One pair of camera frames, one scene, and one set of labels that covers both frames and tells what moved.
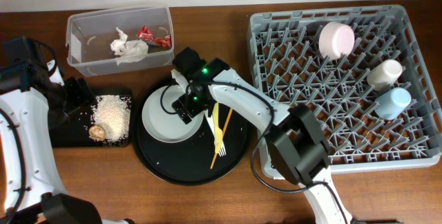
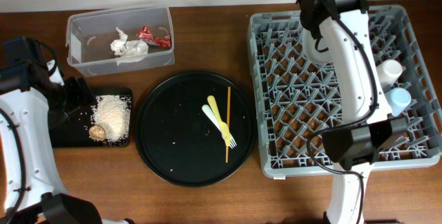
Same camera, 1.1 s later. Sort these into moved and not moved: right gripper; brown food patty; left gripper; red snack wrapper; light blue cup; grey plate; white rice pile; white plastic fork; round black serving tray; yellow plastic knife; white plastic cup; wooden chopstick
Moved: yellow plastic knife; right gripper; white plastic fork; grey plate; wooden chopstick
Not moved: round black serving tray; brown food patty; red snack wrapper; light blue cup; left gripper; white rice pile; white plastic cup
